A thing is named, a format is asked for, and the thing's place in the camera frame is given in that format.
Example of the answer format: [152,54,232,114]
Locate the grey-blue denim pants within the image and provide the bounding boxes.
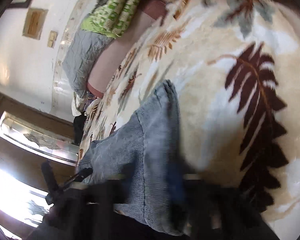
[77,80,184,236]

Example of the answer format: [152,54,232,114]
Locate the wooden door with glass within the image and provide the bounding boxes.
[0,87,81,240]

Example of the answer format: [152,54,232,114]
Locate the black cloth on sofa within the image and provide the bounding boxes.
[73,112,87,146]

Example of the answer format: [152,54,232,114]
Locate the white cream cloth pile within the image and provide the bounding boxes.
[71,91,101,117]

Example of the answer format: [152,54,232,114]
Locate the grey quilted pillow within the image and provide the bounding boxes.
[62,29,113,97]

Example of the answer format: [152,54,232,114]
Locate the green white patterned blanket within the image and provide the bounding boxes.
[81,0,140,38]

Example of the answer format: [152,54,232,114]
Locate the beige leaf-print blanket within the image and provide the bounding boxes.
[79,0,300,239]

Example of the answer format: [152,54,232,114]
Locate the beige wall switch plate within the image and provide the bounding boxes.
[47,30,58,48]

